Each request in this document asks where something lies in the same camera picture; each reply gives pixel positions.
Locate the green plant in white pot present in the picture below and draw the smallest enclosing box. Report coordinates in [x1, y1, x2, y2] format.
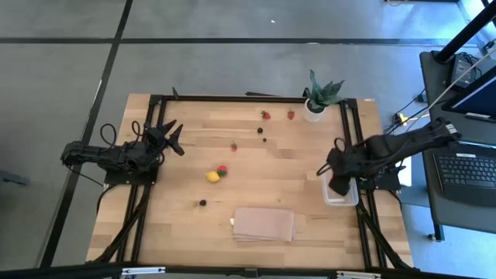
[301, 68, 346, 123]

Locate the white paper sheet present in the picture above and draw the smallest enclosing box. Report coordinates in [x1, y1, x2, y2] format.
[398, 166, 413, 188]

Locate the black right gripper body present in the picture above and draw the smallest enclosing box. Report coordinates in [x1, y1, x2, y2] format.
[325, 146, 363, 180]

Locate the grey furniture leg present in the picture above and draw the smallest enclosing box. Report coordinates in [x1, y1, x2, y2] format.
[0, 169, 30, 188]

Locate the black pole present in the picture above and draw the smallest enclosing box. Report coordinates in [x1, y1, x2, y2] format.
[433, 0, 496, 63]

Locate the black power adapter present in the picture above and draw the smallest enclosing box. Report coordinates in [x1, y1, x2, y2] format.
[451, 53, 473, 88]

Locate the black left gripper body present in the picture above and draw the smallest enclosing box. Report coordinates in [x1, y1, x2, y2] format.
[143, 123, 174, 154]

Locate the black keyboard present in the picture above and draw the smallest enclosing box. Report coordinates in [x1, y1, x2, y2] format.
[432, 150, 496, 208]

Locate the black aluminium table frame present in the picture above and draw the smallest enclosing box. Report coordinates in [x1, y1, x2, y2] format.
[87, 87, 415, 272]

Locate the black computer monitor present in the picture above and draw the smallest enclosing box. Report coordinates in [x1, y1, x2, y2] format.
[441, 65, 496, 124]

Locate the folded beige cloth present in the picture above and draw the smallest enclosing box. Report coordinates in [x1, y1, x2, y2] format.
[229, 206, 298, 243]

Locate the black bar with silver brackets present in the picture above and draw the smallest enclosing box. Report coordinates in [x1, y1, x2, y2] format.
[0, 261, 496, 279]

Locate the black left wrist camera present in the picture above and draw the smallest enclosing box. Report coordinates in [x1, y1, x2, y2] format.
[146, 126, 167, 148]

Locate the clear plastic tupperware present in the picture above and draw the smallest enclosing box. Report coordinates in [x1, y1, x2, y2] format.
[320, 169, 360, 207]

